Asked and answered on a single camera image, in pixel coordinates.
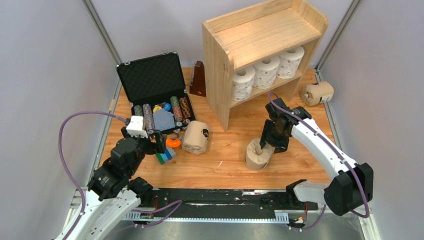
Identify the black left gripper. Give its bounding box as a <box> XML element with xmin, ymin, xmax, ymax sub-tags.
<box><xmin>122</xmin><ymin>126</ymin><xmax>168</xmax><ymax>175</ymax></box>

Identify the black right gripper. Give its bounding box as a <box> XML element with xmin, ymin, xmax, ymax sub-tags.
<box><xmin>260</xmin><ymin>119</ymin><xmax>289</xmax><ymax>154</ymax></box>

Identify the brown paper roll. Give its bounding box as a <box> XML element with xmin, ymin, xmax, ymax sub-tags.
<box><xmin>300</xmin><ymin>81</ymin><xmax>334</xmax><ymax>107</ymax></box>
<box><xmin>244</xmin><ymin>138</ymin><xmax>274</xmax><ymax>171</ymax></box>
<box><xmin>181</xmin><ymin>120</ymin><xmax>209</xmax><ymax>155</ymax></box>

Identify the white floral paper roll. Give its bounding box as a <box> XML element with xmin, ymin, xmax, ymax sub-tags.
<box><xmin>253</xmin><ymin>55</ymin><xmax>281</xmax><ymax>89</ymax></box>
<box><xmin>276</xmin><ymin>45</ymin><xmax>305</xmax><ymax>79</ymax></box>
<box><xmin>231</xmin><ymin>66</ymin><xmax>256</xmax><ymax>101</ymax></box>

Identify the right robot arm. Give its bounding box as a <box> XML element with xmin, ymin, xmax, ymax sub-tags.
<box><xmin>259</xmin><ymin>102</ymin><xmax>374</xmax><ymax>218</ymax></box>

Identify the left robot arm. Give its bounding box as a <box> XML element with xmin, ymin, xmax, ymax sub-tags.
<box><xmin>57</xmin><ymin>127</ymin><xmax>167</xmax><ymax>240</ymax></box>

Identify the light wooden two-tier shelf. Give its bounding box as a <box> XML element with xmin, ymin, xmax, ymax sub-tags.
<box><xmin>202</xmin><ymin>0</ymin><xmax>329</xmax><ymax>131</ymax></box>

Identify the orange tape measure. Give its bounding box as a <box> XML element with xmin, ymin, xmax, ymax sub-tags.
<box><xmin>165</xmin><ymin>137</ymin><xmax>182</xmax><ymax>148</ymax></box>

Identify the green blue block stack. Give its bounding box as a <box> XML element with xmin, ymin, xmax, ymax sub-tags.
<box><xmin>156</xmin><ymin>146</ymin><xmax>177</xmax><ymax>165</ymax></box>

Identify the black poker chip case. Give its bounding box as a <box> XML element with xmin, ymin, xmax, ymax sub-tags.
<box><xmin>116</xmin><ymin>51</ymin><xmax>196</xmax><ymax>134</ymax></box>

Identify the dark brown wooden metronome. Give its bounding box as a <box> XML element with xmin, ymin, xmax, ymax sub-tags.
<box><xmin>189</xmin><ymin>60</ymin><xmax>206</xmax><ymax>97</ymax></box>

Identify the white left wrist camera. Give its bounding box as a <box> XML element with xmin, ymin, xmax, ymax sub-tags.
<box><xmin>126</xmin><ymin>115</ymin><xmax>149</xmax><ymax>138</ymax></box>

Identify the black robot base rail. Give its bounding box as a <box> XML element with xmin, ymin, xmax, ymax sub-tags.
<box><xmin>139</xmin><ymin>188</ymin><xmax>319</xmax><ymax>226</ymax></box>

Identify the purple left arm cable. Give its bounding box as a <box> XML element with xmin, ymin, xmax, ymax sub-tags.
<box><xmin>58</xmin><ymin>110</ymin><xmax>128</xmax><ymax>240</ymax></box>

